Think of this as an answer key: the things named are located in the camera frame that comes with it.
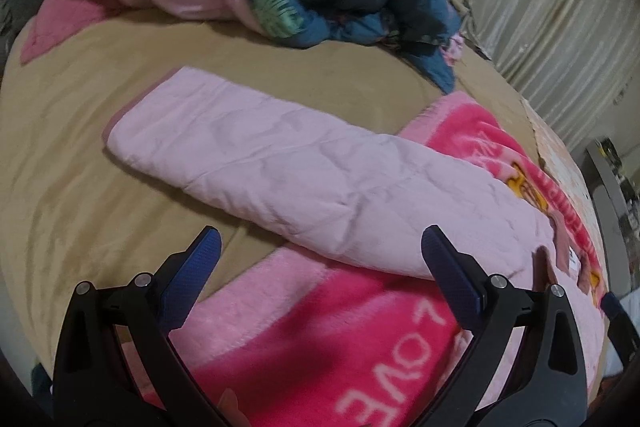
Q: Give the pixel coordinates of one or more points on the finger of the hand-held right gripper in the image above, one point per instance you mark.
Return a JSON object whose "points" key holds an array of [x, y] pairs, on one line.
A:
{"points": [[609, 303]]}

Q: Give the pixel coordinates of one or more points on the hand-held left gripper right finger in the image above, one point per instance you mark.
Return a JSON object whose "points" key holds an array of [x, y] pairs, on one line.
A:
{"points": [[452, 279]]}

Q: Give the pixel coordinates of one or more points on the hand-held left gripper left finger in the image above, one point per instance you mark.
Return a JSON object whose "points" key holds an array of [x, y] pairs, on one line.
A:
{"points": [[192, 274]]}

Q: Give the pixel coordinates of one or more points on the light pink quilted garment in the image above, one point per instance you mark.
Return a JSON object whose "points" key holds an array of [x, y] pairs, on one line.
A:
{"points": [[300, 167]]}

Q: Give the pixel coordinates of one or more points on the grey desk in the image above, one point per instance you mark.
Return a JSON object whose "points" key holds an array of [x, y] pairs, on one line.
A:
{"points": [[607, 207]]}

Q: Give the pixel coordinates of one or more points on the pink printed fleece blanket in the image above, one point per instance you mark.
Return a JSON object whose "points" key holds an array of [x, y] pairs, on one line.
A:
{"points": [[310, 357]]}

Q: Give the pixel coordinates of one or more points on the black yellow box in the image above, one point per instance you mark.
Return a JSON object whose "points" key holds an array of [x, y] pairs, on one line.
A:
{"points": [[610, 152]]}

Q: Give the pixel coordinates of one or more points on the bed with tan sheet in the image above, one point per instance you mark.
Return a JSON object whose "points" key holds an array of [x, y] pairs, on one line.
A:
{"points": [[75, 157]]}

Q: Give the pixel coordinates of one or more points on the orange printed mat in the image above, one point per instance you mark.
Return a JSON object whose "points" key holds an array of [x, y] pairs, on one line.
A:
{"points": [[550, 137]]}

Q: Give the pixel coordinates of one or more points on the dark pink pillow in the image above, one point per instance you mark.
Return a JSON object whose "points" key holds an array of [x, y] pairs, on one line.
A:
{"points": [[55, 22]]}

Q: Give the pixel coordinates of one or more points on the cream pleated curtain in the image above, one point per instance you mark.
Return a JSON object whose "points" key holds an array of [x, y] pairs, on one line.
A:
{"points": [[550, 7]]}

